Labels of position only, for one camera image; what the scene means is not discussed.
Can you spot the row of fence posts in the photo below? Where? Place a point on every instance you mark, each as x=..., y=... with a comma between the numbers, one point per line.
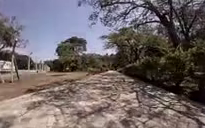
x=13, y=66

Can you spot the bare dirt ground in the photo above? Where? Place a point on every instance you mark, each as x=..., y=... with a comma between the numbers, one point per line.
x=26, y=83

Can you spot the green bushes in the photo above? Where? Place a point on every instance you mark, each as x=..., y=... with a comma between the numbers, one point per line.
x=163, y=63

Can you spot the red brick path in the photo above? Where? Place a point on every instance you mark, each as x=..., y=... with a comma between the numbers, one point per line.
x=100, y=103

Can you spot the round green tree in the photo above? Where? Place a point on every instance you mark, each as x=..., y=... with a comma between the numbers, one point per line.
x=71, y=50

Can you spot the large spreading tree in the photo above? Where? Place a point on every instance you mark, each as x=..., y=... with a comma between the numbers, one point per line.
x=170, y=23

